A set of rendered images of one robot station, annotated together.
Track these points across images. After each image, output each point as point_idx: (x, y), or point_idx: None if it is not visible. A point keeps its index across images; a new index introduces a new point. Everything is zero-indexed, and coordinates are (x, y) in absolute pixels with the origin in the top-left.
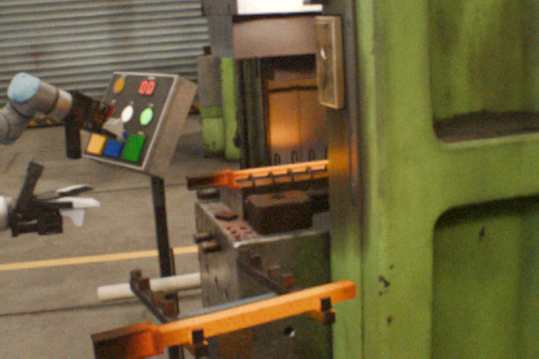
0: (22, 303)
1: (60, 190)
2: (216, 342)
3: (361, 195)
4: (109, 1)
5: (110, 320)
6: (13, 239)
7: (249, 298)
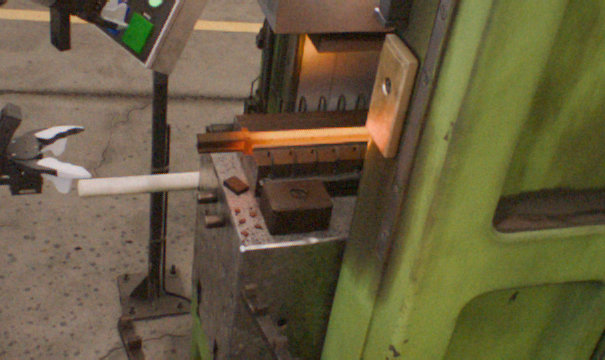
0: None
1: (41, 133)
2: None
3: (389, 252)
4: None
5: (87, 119)
6: None
7: None
